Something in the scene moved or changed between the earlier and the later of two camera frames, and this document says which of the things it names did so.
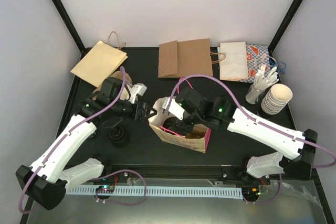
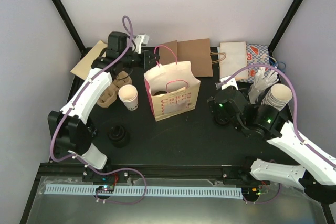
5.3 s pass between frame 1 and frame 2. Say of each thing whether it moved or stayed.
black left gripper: moved
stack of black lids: stayed
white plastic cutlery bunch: stayed
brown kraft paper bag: stayed
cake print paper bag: moved
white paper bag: stayed
